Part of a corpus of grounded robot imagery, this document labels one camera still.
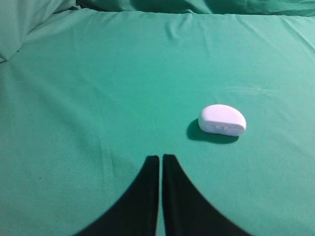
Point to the green table cloth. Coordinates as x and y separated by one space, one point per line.
91 94

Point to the white earphone case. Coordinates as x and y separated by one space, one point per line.
222 119

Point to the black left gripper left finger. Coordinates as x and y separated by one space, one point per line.
135 213

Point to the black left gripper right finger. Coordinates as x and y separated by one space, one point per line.
186 212

